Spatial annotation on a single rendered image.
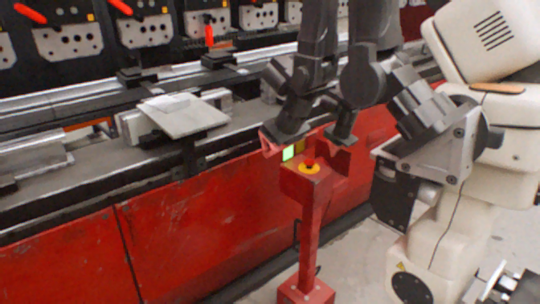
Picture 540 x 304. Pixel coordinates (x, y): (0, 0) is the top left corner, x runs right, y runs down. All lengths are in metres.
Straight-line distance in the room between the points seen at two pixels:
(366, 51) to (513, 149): 0.27
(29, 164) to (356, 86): 0.90
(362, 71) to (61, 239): 0.91
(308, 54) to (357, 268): 1.45
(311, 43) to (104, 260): 0.91
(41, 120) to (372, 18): 1.11
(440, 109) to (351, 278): 1.43
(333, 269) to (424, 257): 1.10
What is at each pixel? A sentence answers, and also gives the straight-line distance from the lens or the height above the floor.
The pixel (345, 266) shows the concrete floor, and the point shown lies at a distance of 1.94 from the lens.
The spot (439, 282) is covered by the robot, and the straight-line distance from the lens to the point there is 0.88.
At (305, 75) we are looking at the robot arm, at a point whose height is 1.22.
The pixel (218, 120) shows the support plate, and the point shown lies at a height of 1.00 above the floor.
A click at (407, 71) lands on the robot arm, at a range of 0.59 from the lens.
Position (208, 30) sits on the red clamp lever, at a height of 1.20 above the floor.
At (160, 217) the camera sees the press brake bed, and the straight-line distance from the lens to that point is 1.22.
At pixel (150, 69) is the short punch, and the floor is 1.10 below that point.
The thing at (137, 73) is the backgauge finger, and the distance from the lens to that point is 1.37.
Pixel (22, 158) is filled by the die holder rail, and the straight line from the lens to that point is 1.15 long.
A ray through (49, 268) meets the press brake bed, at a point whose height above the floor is 0.65.
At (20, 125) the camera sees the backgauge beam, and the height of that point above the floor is 0.93.
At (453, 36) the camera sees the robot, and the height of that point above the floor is 1.29.
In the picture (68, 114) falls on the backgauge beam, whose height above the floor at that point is 0.93.
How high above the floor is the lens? 1.42
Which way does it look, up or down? 31 degrees down
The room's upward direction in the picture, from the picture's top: straight up
